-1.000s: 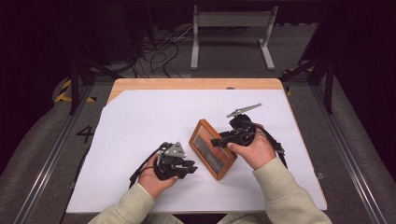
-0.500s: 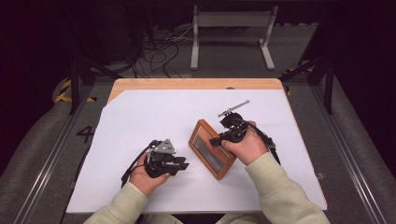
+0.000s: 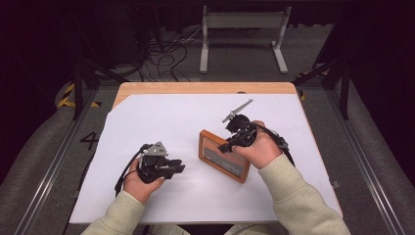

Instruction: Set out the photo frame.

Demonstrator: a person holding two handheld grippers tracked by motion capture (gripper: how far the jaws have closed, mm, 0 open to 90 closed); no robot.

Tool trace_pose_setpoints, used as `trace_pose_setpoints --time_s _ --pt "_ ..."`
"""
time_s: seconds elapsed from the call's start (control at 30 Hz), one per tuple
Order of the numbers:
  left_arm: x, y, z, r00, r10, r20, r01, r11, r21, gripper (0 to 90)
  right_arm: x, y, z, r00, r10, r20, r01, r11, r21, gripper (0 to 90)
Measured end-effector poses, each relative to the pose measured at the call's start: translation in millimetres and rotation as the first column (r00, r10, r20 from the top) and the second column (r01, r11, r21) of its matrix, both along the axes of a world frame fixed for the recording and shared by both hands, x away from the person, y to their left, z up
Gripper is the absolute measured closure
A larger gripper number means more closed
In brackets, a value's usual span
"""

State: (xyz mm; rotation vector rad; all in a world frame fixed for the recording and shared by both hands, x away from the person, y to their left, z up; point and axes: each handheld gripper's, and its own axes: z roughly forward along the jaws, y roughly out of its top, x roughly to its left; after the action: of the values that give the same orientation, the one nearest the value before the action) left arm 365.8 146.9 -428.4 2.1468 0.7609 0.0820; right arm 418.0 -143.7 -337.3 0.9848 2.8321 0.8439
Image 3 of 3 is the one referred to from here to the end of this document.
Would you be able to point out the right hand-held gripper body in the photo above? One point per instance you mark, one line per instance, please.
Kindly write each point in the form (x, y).
(242, 129)

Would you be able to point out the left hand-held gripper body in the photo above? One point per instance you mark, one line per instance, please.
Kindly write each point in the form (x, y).
(152, 164)

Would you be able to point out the wooden photo frame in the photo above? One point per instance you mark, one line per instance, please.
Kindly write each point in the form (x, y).
(221, 160)

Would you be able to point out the person's left hand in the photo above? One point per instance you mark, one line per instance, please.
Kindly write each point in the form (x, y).
(140, 189)

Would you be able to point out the person's right hand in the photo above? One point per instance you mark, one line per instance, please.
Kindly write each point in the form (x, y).
(261, 150)

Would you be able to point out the white paper sheet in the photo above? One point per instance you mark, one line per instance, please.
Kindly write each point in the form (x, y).
(182, 202)

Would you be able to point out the person's lap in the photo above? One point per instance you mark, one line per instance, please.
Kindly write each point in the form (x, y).
(169, 230)

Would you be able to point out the yellow black striped tape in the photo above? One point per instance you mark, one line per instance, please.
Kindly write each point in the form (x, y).
(303, 95)
(67, 98)

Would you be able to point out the black stand legs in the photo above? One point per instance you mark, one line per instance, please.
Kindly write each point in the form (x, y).
(77, 91)
(344, 88)

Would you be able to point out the grey metal stand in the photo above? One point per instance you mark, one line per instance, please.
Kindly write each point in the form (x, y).
(244, 20)

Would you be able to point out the aluminium floor rail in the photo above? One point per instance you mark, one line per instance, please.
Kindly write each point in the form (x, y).
(362, 156)
(58, 156)

